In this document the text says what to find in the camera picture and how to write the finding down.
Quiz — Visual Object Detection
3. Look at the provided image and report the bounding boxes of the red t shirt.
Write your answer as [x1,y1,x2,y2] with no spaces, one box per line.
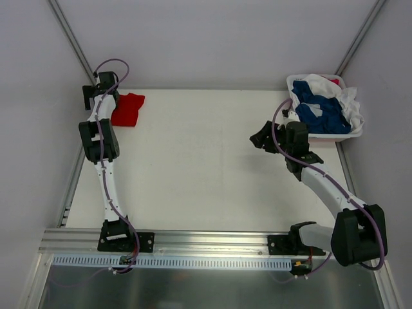
[111,93,145,127]

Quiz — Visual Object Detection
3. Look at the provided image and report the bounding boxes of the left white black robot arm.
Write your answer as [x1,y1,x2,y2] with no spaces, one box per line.
[79,71,135,251]

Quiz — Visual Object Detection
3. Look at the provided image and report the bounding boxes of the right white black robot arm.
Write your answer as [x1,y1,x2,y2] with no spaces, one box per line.
[249,121,388,270]

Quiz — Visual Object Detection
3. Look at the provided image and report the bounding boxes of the white laundry basket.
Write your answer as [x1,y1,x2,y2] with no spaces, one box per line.
[286,74,362,142]

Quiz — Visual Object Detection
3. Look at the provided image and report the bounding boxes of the blue t shirt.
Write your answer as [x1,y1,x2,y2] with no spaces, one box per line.
[292,80,351,135]

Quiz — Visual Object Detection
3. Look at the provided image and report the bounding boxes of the white t shirt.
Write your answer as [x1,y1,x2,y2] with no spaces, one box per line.
[303,74,364,134]

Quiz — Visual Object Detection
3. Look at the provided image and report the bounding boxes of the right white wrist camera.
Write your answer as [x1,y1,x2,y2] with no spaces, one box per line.
[282,109,300,124]

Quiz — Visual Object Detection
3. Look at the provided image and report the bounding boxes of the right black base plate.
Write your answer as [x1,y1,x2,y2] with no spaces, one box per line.
[267,234,326,256]

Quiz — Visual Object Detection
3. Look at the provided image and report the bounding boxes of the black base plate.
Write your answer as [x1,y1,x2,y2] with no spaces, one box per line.
[267,234,326,256]
[97,232,155,253]

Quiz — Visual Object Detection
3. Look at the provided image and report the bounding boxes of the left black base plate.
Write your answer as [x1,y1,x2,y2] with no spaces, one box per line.
[97,232,155,253]

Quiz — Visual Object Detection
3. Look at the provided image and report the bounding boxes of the aluminium mounting rail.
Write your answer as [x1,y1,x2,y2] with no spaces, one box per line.
[39,228,297,258]

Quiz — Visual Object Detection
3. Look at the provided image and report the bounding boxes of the white slotted cable duct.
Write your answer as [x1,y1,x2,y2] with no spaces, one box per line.
[52,254,292,272]

